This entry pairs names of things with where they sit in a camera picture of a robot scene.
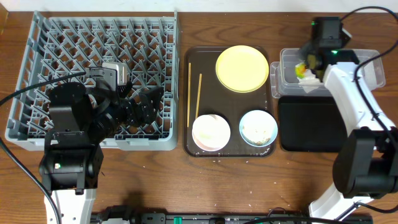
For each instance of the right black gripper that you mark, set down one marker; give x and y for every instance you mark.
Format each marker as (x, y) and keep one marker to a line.
(304, 50)

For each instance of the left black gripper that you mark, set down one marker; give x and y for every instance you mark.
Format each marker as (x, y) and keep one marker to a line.
(148, 116)

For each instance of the green orange snack wrapper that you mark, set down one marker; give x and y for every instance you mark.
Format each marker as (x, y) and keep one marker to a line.
(300, 70)

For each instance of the white paper napkin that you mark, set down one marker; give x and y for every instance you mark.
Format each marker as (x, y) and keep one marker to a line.
(308, 81)

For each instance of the short wooden chopstick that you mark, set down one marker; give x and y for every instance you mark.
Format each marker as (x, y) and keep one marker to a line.
(198, 95)

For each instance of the white cup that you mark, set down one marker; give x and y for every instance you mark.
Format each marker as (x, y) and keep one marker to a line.
(214, 127)

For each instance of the light blue bowl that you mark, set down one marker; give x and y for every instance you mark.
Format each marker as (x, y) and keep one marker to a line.
(258, 128)

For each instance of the long wooden chopstick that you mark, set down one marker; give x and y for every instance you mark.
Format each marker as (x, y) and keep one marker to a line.
(189, 93)

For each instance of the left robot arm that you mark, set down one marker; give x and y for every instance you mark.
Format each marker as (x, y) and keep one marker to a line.
(83, 118)

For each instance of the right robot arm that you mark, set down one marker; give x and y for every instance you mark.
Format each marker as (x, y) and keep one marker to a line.
(366, 167)

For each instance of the grey dishwasher rack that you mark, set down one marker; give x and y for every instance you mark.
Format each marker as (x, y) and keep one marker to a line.
(57, 46)

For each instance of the clear plastic bin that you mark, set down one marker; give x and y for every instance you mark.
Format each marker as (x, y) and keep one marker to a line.
(285, 82)

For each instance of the dark brown serving tray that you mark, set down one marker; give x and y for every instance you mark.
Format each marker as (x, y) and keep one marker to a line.
(217, 99)

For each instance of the black rectangular tray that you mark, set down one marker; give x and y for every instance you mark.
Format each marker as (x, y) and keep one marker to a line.
(310, 124)

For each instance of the yellow plate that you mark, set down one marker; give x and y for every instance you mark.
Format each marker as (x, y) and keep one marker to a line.
(242, 69)

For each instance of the white saucer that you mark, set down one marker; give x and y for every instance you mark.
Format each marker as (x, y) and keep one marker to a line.
(204, 143)

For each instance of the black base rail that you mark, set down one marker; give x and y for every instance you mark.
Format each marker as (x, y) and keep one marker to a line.
(128, 215)

